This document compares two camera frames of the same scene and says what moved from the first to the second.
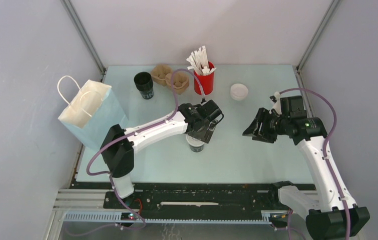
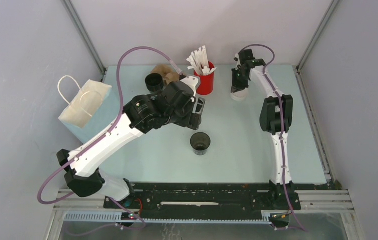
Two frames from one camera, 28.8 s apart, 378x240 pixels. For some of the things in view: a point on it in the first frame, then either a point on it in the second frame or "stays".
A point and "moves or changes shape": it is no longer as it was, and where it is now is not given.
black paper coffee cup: (143, 82) -> (154, 82)
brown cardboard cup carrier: (162, 73) stays
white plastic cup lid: (239, 91) stays
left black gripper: (205, 135) -> (193, 120)
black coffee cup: (197, 149) moves or changes shape
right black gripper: (263, 116) -> (237, 86)
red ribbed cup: (207, 81) stays
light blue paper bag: (90, 115) stays
